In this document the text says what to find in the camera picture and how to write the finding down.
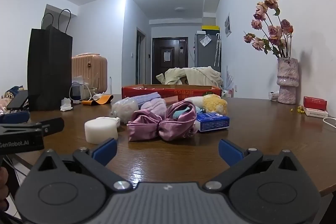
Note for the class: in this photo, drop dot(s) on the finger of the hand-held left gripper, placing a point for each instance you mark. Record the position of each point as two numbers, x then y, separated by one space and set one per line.
15 117
53 125

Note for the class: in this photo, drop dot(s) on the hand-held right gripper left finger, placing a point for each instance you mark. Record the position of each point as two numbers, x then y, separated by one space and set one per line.
106 151

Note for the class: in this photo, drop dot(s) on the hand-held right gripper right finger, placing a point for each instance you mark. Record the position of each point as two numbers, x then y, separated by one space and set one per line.
229 151

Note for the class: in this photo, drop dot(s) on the white sponge roll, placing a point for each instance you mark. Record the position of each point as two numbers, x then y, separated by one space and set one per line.
101 132

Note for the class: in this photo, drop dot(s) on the blue tissue packet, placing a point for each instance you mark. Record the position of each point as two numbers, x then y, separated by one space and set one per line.
212 122

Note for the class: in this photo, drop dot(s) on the white puff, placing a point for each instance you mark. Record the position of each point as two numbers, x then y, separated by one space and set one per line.
124 109

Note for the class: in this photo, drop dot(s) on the yellow plush toy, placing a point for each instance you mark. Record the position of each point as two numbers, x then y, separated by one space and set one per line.
215 104

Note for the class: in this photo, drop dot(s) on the pink satin scrunchie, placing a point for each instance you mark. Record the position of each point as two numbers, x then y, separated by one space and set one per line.
157 128

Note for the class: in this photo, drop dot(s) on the white plush toy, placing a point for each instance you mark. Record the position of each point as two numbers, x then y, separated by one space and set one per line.
193 101

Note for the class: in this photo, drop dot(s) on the light blue plush toy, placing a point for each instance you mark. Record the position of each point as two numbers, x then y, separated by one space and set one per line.
181 111

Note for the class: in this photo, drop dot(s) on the lilac plush headband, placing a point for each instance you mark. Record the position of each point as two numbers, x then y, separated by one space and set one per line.
153 108

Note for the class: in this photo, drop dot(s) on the red cardboard box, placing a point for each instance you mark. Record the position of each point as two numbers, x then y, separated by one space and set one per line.
181 93

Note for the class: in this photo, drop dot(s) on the brown sponge block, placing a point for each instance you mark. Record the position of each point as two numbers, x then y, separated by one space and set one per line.
172 100

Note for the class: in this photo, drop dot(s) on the person's left hand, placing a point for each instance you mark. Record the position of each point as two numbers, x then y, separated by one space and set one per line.
3 187

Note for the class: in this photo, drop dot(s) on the black phone on stand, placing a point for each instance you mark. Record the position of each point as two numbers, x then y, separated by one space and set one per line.
17 100

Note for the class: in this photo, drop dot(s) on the crumpled white tissue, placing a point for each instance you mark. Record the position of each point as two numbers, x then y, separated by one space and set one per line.
66 105

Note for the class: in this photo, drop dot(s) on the woven basket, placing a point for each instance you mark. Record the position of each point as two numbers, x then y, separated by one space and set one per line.
11 92

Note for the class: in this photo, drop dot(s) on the orange pouch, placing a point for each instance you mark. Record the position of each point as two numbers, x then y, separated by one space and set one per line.
101 100

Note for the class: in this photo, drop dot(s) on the clear plastic bags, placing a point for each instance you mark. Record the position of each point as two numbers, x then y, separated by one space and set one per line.
88 83

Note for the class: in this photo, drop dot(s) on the small white bottle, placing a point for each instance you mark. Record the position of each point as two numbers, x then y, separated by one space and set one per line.
99 96

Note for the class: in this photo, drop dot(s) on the black paper bag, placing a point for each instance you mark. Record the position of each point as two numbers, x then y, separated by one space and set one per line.
50 69

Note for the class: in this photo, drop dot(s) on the pink suitcase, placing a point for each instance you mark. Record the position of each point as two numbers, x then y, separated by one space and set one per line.
90 71

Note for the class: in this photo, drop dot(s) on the small white box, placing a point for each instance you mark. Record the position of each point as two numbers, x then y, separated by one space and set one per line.
273 96

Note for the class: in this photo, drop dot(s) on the yellow dried flower bits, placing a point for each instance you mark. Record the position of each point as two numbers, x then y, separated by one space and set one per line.
299 109

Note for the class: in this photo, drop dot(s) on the beige coat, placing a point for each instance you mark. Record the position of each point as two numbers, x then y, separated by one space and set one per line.
194 75

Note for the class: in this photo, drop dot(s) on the pink textured vase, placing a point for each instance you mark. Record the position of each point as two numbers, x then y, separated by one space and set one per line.
287 81

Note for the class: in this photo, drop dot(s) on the white flat box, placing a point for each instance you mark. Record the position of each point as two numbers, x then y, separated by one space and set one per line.
316 112

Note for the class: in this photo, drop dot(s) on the red flat box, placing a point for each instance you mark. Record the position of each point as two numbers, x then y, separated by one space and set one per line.
315 103

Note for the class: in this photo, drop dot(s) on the dark side doorway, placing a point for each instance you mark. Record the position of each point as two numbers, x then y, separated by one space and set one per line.
140 56

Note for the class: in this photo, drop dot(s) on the dark brown entrance door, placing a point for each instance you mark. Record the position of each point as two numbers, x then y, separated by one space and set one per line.
170 69

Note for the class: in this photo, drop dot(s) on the grey fridge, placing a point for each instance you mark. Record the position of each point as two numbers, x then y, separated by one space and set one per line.
207 52

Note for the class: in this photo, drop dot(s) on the paper notice on door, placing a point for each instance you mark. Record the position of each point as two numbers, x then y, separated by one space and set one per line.
167 55

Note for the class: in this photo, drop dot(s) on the paper sheet on fridge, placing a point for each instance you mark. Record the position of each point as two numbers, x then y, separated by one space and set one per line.
205 40

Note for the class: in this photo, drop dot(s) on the yellow box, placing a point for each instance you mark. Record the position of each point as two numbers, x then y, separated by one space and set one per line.
210 29

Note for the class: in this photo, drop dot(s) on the dried pink roses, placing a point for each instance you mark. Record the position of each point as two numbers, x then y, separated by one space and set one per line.
274 32

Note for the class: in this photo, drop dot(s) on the wall poster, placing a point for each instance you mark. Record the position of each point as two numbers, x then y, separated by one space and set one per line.
227 26

